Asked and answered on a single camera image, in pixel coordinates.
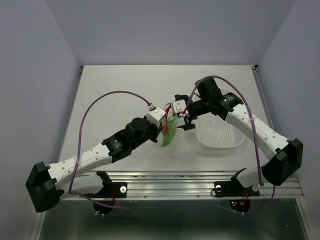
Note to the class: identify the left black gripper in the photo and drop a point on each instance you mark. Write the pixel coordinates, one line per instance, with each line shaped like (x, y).
(155, 129)

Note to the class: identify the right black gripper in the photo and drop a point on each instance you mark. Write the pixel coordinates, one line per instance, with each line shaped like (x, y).
(188, 120)

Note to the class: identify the clear zip top bag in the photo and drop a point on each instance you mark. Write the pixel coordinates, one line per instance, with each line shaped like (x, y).
(169, 125)

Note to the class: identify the red toy chili pepper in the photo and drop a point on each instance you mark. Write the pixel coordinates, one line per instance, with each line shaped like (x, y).
(164, 123)

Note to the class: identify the green toy pepper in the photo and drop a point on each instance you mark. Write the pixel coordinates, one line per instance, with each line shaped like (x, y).
(171, 128)

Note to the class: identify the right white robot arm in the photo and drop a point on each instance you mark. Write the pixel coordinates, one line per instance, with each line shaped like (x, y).
(277, 157)

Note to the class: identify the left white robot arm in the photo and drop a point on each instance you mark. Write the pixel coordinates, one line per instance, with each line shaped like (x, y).
(45, 182)

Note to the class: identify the white perforated plastic basket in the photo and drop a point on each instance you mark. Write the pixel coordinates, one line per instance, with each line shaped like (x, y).
(212, 132)

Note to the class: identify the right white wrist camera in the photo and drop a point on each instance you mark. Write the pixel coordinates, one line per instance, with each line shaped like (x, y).
(179, 108)

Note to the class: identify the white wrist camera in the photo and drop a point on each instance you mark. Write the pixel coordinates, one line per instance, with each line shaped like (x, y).
(156, 116)
(179, 108)

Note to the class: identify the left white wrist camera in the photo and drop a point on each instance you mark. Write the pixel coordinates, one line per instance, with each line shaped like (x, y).
(156, 116)

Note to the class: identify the aluminium frame rail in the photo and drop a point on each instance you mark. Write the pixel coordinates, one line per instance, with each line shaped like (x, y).
(184, 185)

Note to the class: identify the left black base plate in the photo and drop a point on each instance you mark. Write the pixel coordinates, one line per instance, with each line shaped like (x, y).
(112, 191)

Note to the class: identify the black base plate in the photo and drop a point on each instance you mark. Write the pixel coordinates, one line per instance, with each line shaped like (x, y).
(225, 190)
(112, 191)

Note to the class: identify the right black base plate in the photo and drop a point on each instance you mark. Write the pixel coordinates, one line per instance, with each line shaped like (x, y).
(225, 190)

